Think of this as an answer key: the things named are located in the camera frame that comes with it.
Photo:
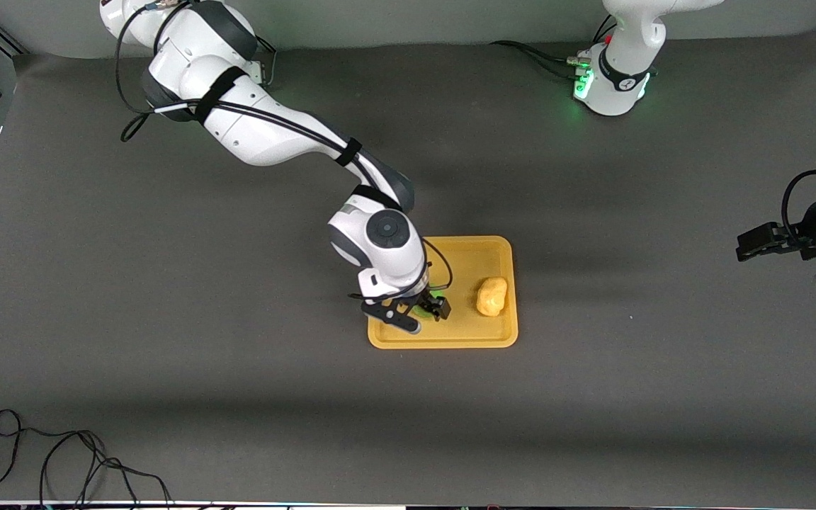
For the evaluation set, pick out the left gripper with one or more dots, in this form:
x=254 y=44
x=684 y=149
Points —
x=807 y=230

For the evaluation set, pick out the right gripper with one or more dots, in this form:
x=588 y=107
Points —
x=428 y=299

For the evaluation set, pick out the green apple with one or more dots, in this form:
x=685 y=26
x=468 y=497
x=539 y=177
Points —
x=423 y=307

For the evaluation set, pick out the yellow potato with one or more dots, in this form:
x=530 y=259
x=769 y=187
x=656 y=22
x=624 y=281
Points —
x=491 y=297

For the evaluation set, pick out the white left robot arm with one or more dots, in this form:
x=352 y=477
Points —
x=624 y=49

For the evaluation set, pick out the yellow plastic tray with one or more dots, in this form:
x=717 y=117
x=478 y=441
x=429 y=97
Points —
x=465 y=333

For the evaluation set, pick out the dark grey table mat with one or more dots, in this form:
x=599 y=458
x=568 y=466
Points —
x=408 y=425

